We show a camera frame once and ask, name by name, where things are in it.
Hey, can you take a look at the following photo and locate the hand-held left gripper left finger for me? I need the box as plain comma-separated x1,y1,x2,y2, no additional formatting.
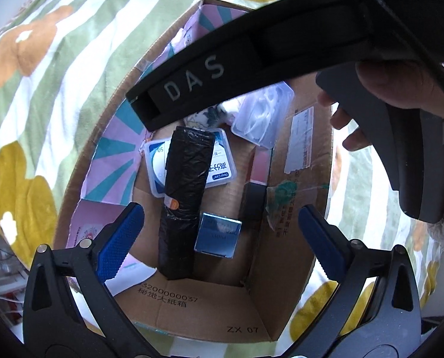
22,201,159,358

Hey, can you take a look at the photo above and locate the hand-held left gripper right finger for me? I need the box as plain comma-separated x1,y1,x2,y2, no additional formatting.
289,204,423,358

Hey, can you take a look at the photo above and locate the brown cardboard box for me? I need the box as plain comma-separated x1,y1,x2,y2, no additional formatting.
56,0,337,344

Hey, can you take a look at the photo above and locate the clear plastic box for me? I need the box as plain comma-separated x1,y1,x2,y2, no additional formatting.
231,82,296,150

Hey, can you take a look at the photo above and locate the black trash bag roll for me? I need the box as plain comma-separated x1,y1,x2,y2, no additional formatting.
158,127,216,281

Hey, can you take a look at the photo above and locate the pink and black slim box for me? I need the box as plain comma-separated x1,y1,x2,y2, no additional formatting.
240,147,274,221

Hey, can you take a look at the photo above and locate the shiny blue small box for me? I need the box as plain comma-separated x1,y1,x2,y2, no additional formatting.
194,212,243,259

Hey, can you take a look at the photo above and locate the white floral pouch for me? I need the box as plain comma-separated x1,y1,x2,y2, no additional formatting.
184,99,247,129

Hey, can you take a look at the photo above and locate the white blue-label floss box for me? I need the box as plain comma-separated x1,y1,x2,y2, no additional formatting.
143,127,238,198

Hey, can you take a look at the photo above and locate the person's right hand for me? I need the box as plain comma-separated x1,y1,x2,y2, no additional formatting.
318,61,444,152

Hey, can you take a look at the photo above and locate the white paper sheet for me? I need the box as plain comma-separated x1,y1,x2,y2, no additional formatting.
104,253,159,296

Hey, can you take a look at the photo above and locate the cluttered shelf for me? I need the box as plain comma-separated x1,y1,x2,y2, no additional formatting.
0,214,30,329

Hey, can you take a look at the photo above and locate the striped flower blanket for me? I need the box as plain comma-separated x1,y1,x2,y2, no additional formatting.
0,0,444,358

